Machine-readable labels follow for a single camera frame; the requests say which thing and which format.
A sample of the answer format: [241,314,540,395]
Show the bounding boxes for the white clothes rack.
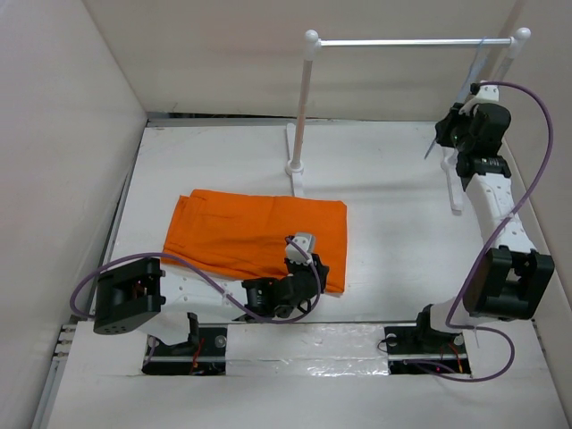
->
[285,27,532,215]

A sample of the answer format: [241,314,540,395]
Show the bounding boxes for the light blue wire hanger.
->
[424,36,488,167]

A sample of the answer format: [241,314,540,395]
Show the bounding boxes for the orange trousers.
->
[163,189,348,293]

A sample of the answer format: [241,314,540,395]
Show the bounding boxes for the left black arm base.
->
[142,313,228,376]

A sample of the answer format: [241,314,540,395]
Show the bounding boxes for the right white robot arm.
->
[413,103,555,352]

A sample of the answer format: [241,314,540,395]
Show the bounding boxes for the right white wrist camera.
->
[459,81,500,116]

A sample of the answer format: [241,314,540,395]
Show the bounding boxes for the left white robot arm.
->
[94,252,330,355]

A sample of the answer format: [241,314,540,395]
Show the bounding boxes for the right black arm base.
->
[377,305,471,375]

